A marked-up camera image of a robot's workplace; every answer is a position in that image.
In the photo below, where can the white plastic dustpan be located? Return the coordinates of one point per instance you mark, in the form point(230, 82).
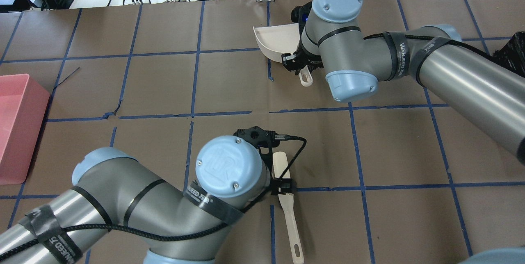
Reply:
point(278, 40)

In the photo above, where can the pink plastic bin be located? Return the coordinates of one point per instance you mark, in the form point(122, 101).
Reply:
point(23, 102)

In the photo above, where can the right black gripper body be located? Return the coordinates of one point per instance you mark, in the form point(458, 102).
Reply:
point(296, 60)

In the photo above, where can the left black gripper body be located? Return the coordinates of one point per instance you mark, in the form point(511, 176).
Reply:
point(286, 185)

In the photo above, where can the cream hand brush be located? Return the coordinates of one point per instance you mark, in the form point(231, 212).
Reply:
point(286, 199)

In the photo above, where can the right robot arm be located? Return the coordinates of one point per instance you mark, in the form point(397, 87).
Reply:
point(470, 81)

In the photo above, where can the black lined trash bin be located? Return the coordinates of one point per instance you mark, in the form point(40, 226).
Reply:
point(512, 55)

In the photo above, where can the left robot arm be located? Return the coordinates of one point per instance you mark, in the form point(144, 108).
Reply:
point(112, 191)

